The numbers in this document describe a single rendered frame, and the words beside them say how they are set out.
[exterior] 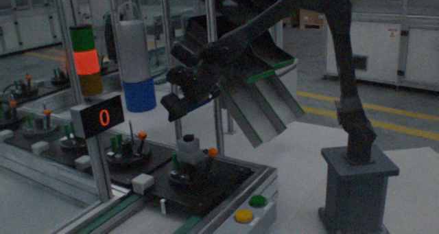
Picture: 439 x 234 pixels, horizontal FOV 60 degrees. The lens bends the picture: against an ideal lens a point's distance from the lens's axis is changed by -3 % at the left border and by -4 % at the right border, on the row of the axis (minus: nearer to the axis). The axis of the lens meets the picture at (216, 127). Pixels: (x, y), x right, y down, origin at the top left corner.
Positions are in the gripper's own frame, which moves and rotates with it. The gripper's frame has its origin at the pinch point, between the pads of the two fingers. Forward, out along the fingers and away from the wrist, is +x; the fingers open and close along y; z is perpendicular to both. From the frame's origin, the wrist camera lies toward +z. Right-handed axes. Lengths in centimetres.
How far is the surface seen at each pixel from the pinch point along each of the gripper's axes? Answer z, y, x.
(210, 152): -13.3, 1.0, 2.1
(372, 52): -16, -418, 87
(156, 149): 2.3, -8.8, 29.2
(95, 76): 15.1, 19.1, -4.1
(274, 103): -11.7, -43.6, 5.9
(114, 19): 87, -76, 63
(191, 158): -10.7, 2.2, 7.6
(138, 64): 50, -56, 55
